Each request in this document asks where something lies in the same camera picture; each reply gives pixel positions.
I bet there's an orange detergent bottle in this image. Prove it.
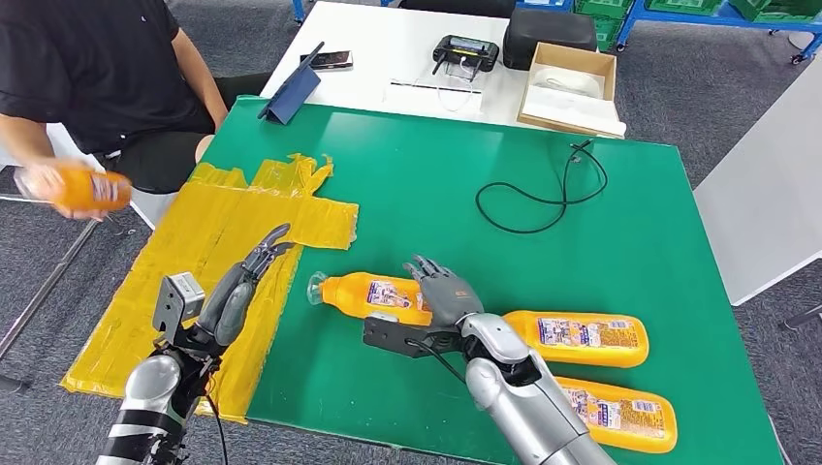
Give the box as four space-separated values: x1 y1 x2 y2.
503 310 650 370
13 163 134 218
306 270 438 327
554 376 679 455

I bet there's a black cable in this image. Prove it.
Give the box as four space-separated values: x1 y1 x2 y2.
475 138 609 234

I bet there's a black smartphone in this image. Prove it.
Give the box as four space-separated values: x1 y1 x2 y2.
300 50 354 71

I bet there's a yellow taped plastic sheet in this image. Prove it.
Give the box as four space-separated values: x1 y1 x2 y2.
60 152 361 425

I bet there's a white flat board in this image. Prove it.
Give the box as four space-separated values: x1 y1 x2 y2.
521 84 627 140

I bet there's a brown cardboard box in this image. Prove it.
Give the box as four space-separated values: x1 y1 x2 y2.
517 42 617 138

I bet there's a black remote controller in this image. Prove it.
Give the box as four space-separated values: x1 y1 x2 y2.
431 34 501 75

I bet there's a white table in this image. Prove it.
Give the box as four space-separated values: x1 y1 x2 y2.
0 120 110 175
691 54 822 307
260 1 621 138

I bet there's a black right camera bracket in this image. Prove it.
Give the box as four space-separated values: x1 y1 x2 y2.
363 315 467 360

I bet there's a person's right hand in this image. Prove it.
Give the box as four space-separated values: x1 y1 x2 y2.
18 160 111 223

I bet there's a black camera bracket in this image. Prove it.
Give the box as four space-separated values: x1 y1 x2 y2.
153 324 210 362
363 315 467 360

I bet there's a white stool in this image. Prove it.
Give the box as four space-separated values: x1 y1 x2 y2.
128 186 181 233

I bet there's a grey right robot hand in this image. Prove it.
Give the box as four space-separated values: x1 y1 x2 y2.
402 254 486 329

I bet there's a white cable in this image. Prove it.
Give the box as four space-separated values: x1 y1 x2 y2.
438 54 482 113

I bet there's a grey table leg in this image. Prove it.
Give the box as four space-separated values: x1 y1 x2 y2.
776 303 822 332

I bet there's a green plastic crate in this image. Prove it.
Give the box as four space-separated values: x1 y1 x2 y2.
590 18 623 55
573 0 634 20
644 0 724 19
725 0 822 25

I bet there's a grey metal table frame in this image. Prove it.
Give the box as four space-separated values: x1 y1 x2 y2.
0 192 130 392

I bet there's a green table mat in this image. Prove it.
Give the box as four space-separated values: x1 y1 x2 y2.
204 96 786 465

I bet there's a tablet in blue case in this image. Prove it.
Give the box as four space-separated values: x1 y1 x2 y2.
258 41 325 126

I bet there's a person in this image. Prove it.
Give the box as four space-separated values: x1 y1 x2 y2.
0 0 274 223

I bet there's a white foam insert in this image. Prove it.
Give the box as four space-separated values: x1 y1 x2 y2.
534 66 605 101

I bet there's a black carry case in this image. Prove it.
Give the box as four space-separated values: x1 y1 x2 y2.
502 9 598 72

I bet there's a blue metal rack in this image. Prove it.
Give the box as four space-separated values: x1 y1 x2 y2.
292 0 822 68

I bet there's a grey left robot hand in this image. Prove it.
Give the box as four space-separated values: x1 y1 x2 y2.
195 222 297 351

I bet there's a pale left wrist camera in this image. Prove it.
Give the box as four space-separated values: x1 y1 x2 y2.
152 271 206 345

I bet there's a black left camera bracket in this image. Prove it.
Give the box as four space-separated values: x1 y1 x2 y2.
153 324 210 362

